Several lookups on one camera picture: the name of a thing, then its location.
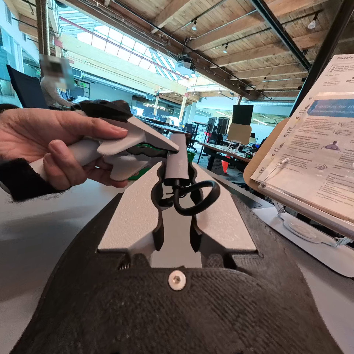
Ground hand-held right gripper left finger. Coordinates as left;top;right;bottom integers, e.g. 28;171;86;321
97;162;165;262

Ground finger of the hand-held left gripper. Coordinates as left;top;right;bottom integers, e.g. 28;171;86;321
97;116;180;156
103;151;168;181

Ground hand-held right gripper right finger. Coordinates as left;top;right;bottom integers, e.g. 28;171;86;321
189;163;258;263

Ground black hub cable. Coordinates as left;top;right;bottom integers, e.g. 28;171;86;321
159;180;221;216

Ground green plastic bin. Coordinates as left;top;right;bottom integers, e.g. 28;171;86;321
127;145;195;181

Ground person's left hand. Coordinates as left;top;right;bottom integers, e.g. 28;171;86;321
0;107;129;191

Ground dark wooden desk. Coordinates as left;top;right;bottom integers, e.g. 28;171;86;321
144;116;191;139

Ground black office chair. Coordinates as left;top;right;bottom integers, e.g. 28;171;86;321
184;123;198;152

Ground wooden background desk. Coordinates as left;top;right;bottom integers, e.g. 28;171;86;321
198;142;248;166

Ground dark divider panel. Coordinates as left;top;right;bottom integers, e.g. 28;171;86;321
6;65;49;109

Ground ceiling projector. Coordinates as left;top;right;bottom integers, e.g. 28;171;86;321
175;57;196;74

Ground beige board on stand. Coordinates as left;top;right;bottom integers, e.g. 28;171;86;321
228;123;252;151

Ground wooden document stand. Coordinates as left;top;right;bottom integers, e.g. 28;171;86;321
243;117;354;241

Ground black acoustic panel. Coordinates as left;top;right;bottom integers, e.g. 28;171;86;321
232;105;254;125

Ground laminated instruction sheets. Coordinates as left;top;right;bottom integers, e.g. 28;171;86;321
250;54;354;222

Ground black table cable tray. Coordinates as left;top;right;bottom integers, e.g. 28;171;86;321
216;177;263;209

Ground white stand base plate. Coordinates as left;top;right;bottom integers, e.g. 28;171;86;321
252;206;354;278

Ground black metal post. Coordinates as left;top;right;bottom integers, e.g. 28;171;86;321
290;0;354;117

